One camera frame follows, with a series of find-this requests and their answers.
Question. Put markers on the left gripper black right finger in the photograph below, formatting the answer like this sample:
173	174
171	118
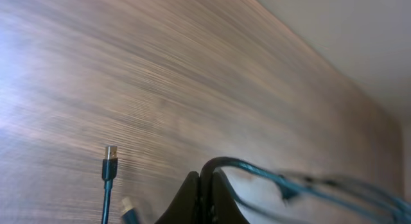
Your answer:
223	208

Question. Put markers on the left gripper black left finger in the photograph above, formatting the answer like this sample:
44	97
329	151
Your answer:
183	209

